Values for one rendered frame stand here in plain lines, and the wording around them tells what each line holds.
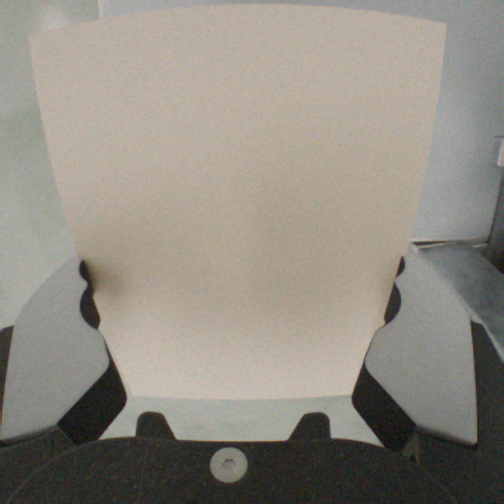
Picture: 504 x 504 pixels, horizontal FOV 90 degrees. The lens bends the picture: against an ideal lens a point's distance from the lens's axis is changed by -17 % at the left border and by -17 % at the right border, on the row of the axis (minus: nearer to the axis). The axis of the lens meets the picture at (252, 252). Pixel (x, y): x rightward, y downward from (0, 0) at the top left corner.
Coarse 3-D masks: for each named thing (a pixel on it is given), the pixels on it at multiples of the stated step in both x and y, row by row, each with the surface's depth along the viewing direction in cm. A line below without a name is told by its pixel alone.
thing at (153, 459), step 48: (144, 432) 5; (48, 480) 4; (96, 480) 4; (144, 480) 4; (192, 480) 4; (240, 480) 4; (288, 480) 4; (336, 480) 4; (384, 480) 4; (432, 480) 4
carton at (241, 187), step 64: (64, 64) 7; (128, 64) 7; (192, 64) 7; (256, 64) 7; (320, 64) 7; (384, 64) 7; (64, 128) 8; (128, 128) 8; (192, 128) 8; (256, 128) 8; (320, 128) 8; (384, 128) 8; (64, 192) 9; (128, 192) 9; (192, 192) 9; (256, 192) 9; (320, 192) 9; (384, 192) 9; (128, 256) 10; (192, 256) 10; (256, 256) 10; (320, 256) 10; (384, 256) 10; (128, 320) 12; (192, 320) 12; (256, 320) 12; (320, 320) 12; (128, 384) 14; (192, 384) 14; (256, 384) 14; (320, 384) 14
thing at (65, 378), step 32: (64, 288) 9; (32, 320) 7; (64, 320) 8; (96, 320) 9; (32, 352) 6; (64, 352) 7; (96, 352) 7; (32, 384) 6; (64, 384) 6; (96, 384) 6; (32, 416) 5; (64, 416) 5; (96, 416) 6
